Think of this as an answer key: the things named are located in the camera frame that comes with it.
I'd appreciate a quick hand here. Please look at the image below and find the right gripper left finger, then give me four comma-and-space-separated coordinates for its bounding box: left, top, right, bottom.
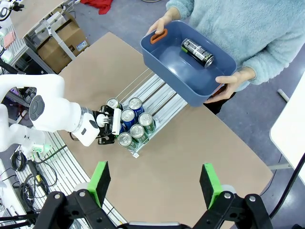
35, 161, 120, 229

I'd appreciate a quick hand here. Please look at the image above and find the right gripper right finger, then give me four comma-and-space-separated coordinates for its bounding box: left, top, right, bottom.
193, 163, 274, 229

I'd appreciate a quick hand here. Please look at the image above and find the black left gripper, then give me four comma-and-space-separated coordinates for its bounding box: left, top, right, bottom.
94, 104, 118, 146

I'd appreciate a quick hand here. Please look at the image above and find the green soda can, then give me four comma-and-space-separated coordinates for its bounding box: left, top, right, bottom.
138, 112, 157, 134
130, 124, 150, 144
117, 132, 140, 151

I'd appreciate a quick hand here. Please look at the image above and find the blue bin with orange handles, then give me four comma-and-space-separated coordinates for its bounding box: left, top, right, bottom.
140, 20, 238, 107

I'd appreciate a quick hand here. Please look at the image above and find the black Pepsi can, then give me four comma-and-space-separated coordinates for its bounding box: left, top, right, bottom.
180, 38, 214, 69

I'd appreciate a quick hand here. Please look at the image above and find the person's left forearm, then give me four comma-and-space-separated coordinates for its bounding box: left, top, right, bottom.
239, 45, 305, 86

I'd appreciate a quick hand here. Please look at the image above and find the person's right forearm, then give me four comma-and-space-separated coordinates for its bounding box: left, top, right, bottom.
165, 0, 193, 20

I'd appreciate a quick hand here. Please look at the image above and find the person's left hand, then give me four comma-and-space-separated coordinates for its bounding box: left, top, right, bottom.
204, 66, 256, 104

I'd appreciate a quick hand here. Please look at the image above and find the person's right hand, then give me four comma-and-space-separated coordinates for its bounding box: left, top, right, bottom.
145, 16, 173, 36

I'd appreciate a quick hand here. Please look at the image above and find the large brown cardboard box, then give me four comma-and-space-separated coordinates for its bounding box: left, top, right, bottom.
37, 19, 90, 74

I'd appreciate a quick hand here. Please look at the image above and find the large white table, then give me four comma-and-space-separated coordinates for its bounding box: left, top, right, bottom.
269, 71, 305, 177

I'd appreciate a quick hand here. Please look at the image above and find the red jacket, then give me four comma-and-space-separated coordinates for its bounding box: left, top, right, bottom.
80, 0, 114, 15

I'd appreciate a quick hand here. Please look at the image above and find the person in teal fleece jacket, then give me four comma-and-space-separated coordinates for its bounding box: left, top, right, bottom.
165, 0, 305, 115

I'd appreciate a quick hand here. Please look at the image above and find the aluminium extrusion frame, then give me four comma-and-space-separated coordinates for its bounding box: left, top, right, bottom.
42, 130, 129, 227

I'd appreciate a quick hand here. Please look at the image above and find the white wire can dispenser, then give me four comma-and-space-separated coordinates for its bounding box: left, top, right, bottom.
104, 69, 189, 159

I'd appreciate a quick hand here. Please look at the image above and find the black cable bundle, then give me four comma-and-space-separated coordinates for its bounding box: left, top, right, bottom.
10, 150, 59, 213

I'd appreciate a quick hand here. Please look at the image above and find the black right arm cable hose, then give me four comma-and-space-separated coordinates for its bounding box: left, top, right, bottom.
269, 157, 305, 219

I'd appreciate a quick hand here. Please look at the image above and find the brown table with white frame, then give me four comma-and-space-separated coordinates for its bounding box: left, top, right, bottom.
10, 0, 70, 40

